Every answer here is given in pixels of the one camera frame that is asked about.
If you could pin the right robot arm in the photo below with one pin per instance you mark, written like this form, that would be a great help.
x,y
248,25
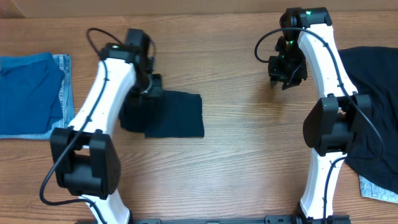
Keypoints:
x,y
336,120

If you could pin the dark navy t-shirt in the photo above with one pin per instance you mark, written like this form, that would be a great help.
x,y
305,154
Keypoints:
x,y
175,115

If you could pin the dark navy garment pile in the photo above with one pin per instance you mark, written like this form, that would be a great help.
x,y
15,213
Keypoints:
x,y
373,70

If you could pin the folded light blue jeans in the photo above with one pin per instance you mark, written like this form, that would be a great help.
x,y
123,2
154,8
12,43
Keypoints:
x,y
64,62

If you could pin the folded blue t-shirt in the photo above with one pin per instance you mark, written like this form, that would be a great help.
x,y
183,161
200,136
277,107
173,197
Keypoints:
x,y
30,87

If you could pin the light denim garment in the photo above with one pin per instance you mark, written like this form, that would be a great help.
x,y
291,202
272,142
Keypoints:
x,y
371,190

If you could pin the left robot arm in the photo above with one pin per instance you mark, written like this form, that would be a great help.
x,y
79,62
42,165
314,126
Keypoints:
x,y
85,161

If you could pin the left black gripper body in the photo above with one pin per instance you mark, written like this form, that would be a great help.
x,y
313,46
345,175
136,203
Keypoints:
x,y
155,90

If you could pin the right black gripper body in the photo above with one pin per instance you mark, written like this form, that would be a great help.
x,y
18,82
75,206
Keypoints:
x,y
286,76

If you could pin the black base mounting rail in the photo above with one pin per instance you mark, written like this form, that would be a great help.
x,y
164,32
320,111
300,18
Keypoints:
x,y
211,221

